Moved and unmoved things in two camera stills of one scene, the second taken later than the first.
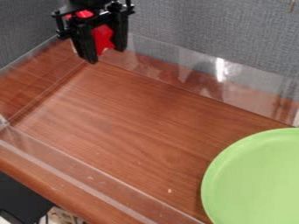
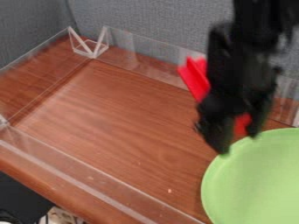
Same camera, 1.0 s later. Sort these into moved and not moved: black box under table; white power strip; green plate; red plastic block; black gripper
Moved: red plastic block; black gripper
Not moved: white power strip; green plate; black box under table
